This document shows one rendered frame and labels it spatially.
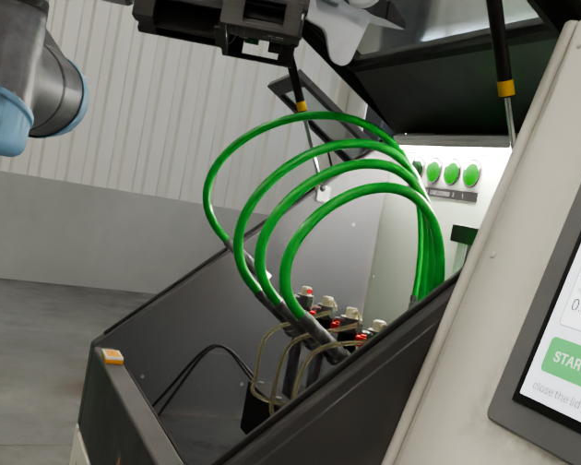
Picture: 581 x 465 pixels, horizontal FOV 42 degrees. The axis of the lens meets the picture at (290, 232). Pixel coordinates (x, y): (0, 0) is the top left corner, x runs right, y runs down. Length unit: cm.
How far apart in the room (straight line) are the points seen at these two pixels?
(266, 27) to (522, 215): 44
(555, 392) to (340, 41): 36
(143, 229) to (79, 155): 97
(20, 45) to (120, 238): 732
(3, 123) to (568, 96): 60
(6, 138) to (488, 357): 51
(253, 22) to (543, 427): 44
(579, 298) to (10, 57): 52
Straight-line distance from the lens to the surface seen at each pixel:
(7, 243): 764
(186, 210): 802
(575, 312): 75
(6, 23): 55
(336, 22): 61
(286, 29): 51
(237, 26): 51
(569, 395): 72
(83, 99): 70
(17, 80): 55
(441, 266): 102
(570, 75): 92
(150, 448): 99
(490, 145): 128
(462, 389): 83
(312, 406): 86
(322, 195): 153
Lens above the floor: 129
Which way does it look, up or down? 3 degrees down
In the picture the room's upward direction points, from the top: 10 degrees clockwise
